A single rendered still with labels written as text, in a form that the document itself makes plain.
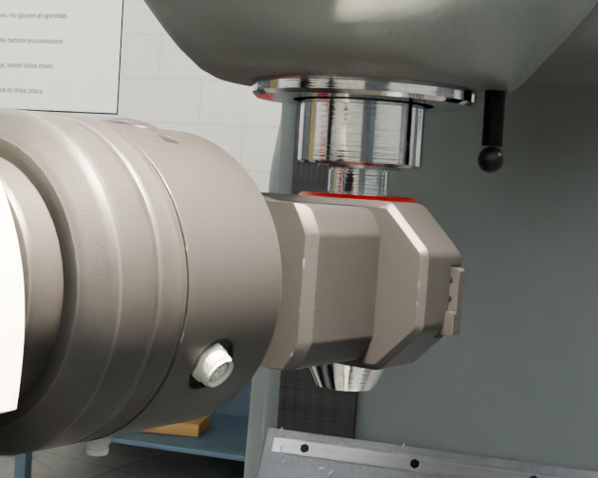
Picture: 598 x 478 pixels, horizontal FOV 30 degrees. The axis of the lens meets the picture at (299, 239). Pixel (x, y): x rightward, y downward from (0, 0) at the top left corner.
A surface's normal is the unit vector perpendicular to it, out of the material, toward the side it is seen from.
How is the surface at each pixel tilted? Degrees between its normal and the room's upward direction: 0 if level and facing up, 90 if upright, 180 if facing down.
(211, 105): 90
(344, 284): 90
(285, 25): 129
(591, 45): 153
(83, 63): 90
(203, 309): 95
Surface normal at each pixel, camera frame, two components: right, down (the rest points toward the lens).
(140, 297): 0.83, 0.08
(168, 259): 0.82, -0.16
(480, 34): 0.33, 0.77
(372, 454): -0.25, -0.43
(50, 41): -0.31, 0.03
